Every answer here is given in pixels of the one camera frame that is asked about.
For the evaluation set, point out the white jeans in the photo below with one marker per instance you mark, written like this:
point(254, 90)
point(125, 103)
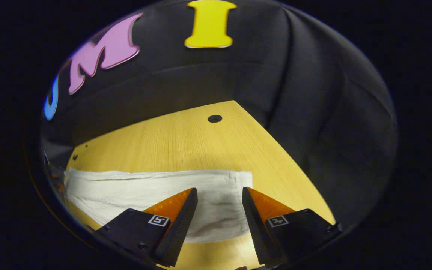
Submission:
point(125, 187)

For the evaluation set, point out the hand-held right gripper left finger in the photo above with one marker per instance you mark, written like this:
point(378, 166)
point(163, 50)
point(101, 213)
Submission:
point(178, 232)

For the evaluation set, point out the black backdrop cloth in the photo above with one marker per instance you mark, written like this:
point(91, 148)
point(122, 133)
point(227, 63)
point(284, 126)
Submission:
point(294, 93)

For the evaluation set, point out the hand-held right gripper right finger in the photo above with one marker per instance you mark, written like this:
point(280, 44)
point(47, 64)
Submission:
point(257, 228)

